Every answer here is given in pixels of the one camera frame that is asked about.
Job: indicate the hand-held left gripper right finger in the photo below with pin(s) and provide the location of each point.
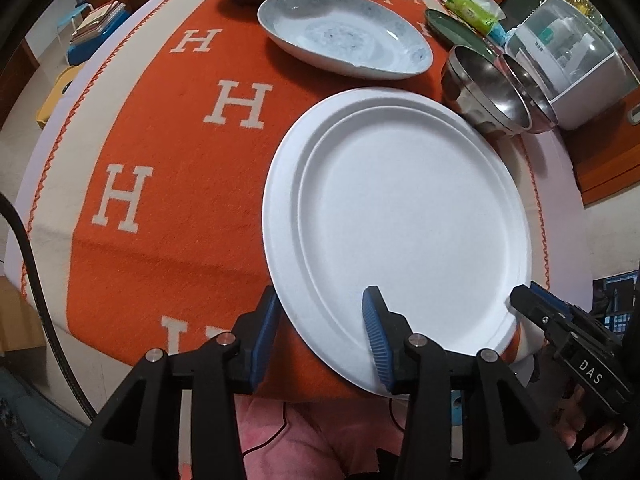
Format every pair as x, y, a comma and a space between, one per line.
375, 340

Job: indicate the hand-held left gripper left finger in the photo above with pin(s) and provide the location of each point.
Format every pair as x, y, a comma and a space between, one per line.
265, 340

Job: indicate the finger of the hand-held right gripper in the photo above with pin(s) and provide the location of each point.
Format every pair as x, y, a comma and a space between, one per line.
550, 296
530, 307

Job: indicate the white paper plate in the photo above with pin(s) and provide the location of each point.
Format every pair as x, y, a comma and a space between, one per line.
410, 220

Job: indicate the pink steel bowl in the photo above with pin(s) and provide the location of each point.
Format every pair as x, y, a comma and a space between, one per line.
534, 91

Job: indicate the orange steel bowl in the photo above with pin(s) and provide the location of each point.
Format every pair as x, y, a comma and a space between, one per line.
492, 85

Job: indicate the dark green plate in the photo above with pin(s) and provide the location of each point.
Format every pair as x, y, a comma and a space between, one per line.
450, 27

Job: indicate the person's right hand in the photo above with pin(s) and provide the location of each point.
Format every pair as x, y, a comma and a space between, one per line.
580, 425

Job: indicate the dark monitor screen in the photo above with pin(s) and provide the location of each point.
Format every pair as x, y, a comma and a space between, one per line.
617, 300

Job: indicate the pink garment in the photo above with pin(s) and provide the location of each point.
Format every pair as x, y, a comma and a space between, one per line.
310, 440

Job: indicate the wooden glass-door cabinet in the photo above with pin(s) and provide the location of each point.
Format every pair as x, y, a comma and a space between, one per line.
610, 160

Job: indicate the orange printed blanket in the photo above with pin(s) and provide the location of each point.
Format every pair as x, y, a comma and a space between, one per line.
175, 160

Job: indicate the white lidded plastic container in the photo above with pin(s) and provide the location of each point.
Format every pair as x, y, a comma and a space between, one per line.
590, 75

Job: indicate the cardboard box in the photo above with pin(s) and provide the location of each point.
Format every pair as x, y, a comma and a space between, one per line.
20, 315

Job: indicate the light blue packet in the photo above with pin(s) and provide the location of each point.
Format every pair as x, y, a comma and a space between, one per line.
499, 32

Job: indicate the green tissue packet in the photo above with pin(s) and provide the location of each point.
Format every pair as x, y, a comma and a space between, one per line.
472, 10

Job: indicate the yellow plastic stool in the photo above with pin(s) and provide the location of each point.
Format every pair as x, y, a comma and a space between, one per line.
52, 97

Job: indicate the blue plastic stool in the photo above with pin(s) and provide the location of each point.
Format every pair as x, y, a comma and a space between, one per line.
85, 52

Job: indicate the stack of books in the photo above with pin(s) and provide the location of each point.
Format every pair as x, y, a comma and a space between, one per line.
97, 20

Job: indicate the light blue stool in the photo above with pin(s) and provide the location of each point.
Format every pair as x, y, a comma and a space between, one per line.
70, 17

